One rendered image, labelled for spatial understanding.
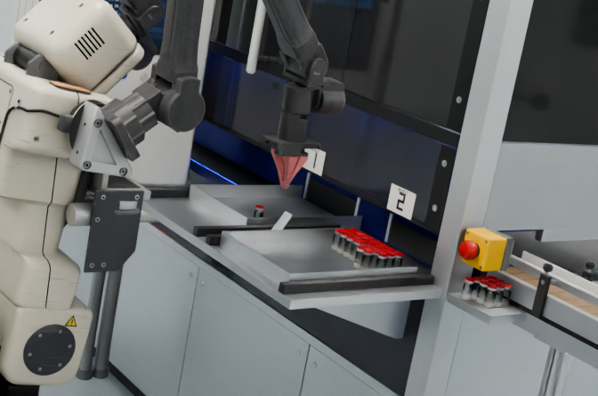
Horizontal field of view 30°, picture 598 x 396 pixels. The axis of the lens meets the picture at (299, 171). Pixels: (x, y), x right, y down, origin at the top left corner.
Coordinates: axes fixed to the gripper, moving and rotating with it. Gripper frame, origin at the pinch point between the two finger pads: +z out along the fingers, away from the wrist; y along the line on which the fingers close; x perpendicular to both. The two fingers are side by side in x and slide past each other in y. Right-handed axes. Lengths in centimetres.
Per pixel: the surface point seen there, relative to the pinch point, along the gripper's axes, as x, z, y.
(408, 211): 4.4, 8.2, 38.2
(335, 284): -7.8, 18.9, 10.9
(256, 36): 65, -19, 32
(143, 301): 112, 72, 37
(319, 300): -10.7, 20.8, 5.2
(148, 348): 105, 85, 37
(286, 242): 19.8, 19.9, 18.0
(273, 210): 43, 20, 30
